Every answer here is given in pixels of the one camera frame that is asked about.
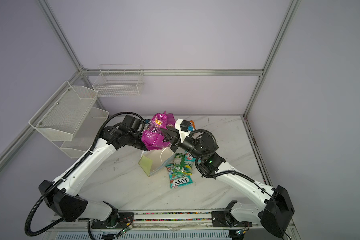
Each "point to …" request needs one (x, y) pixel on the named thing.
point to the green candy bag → (179, 161)
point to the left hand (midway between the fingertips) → (154, 147)
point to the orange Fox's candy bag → (192, 123)
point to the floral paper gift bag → (152, 161)
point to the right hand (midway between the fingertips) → (161, 128)
